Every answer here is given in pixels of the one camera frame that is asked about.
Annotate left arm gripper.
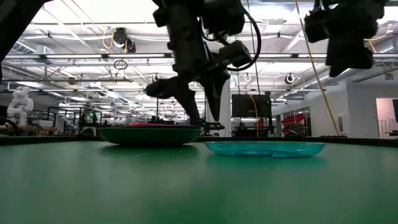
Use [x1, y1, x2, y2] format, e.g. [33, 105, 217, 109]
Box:
[146, 0, 232, 126]

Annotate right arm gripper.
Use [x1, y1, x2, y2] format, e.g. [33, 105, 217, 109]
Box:
[322, 0, 390, 78]

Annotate black monitor screen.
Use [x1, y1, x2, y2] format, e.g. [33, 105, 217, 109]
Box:
[231, 93, 273, 119]

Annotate dark green plastic plate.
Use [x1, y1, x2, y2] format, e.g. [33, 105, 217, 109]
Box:
[98, 125, 201, 147]

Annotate red background object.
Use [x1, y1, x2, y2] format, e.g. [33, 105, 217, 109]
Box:
[280, 113, 307, 135]

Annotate long white light bar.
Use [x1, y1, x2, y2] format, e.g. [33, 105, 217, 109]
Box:
[4, 53, 398, 60]

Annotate wooden background bench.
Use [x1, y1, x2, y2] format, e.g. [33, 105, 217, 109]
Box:
[0, 124, 59, 134]

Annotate long yellow hanging cable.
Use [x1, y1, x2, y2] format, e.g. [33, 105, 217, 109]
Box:
[293, 0, 341, 136]

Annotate grey ventilation duct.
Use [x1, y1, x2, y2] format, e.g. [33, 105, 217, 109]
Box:
[6, 32, 56, 65]
[310, 36, 398, 86]

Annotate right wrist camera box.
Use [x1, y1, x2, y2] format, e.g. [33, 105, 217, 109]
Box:
[303, 8, 331, 44]

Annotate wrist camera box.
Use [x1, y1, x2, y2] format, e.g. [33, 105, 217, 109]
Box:
[216, 40, 252, 68]
[303, 8, 331, 44]

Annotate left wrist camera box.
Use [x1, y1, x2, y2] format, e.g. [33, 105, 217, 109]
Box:
[216, 40, 252, 68]

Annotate yellow cable by monitor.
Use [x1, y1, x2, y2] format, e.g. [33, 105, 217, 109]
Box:
[248, 93, 260, 129]

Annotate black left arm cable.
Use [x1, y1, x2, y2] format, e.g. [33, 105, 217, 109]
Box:
[198, 6, 262, 73]

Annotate hanging black cable coil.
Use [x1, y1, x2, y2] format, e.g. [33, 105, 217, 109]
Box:
[113, 59, 129, 71]

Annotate black table frame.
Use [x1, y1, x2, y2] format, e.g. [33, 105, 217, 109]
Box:
[0, 134, 398, 147]

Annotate black workstation frame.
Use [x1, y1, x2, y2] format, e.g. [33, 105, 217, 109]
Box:
[46, 106, 103, 133]

